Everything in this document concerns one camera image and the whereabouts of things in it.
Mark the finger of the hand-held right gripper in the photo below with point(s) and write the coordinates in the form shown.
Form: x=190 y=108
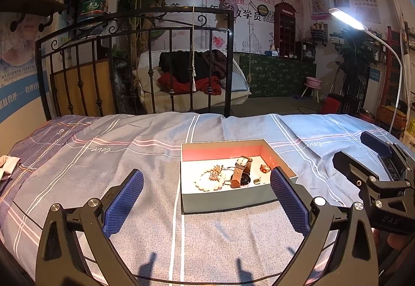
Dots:
x=350 y=167
x=377 y=143

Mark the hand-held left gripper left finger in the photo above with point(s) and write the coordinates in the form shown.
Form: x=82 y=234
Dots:
x=124 y=205

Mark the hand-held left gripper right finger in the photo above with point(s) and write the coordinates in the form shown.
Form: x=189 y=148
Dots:
x=290 y=205

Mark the green box with pink inside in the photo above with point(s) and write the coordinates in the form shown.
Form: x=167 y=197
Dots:
x=227 y=201

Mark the gold cluster earrings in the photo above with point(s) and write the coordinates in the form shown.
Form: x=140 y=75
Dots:
x=215 y=173

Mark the person's right hand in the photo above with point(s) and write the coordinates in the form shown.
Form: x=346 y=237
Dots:
x=398 y=243

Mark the wicker basket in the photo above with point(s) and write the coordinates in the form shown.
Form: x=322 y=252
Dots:
x=390 y=117

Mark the blue-grey plaid bed sheet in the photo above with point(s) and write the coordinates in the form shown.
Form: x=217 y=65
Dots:
x=97 y=169

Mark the red bin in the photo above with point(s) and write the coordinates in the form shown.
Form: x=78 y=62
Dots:
x=331 y=103

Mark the red shelf rack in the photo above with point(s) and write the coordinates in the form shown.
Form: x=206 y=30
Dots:
x=392 y=72

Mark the pink stool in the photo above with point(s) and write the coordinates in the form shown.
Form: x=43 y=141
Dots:
x=312 y=81

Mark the white wicker swing chair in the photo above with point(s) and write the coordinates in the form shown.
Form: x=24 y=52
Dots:
x=149 y=94

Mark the green patterned counter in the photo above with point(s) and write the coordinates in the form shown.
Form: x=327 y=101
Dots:
x=278 y=75

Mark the wooden panel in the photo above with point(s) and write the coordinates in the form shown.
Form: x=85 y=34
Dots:
x=97 y=88

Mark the white floor lamp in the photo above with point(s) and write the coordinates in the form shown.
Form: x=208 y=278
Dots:
x=347 y=17

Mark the red clothes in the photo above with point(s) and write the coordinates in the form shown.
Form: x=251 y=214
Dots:
x=171 y=83

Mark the red telephone booth cabinet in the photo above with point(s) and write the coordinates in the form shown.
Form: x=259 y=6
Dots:
x=288 y=29

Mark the black clothes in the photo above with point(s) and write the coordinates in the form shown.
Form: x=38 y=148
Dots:
x=181 y=65

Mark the green paint tub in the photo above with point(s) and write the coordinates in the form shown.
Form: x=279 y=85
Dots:
x=91 y=8

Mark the black iron bed frame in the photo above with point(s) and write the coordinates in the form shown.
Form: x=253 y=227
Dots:
x=231 y=78

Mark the face wall poster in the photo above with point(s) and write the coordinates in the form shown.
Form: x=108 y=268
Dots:
x=19 y=55

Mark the wooden wall shelf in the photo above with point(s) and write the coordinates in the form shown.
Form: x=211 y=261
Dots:
x=35 y=2

